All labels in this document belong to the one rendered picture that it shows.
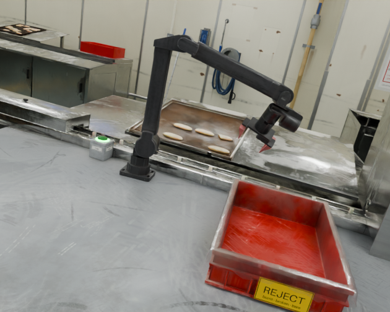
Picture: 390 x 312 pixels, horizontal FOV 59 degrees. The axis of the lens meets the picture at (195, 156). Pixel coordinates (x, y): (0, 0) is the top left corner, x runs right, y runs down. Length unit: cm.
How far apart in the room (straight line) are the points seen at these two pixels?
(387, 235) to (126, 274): 79
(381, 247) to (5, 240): 106
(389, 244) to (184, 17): 459
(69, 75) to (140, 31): 176
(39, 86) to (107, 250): 374
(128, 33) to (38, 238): 496
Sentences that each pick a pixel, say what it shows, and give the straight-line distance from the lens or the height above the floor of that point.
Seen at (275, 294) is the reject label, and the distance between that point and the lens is 85.
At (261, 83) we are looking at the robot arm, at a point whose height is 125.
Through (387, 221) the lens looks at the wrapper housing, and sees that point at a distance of 122.
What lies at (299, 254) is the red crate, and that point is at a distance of 109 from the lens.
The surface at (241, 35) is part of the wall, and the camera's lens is 512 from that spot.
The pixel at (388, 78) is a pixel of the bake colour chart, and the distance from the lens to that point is 206.
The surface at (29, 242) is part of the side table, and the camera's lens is 95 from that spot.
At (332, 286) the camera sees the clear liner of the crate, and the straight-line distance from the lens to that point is 84.
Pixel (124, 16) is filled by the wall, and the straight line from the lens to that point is 578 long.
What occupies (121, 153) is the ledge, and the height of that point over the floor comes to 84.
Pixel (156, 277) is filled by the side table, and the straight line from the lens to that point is 86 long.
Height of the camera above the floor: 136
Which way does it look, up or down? 19 degrees down
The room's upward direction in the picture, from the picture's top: 11 degrees clockwise
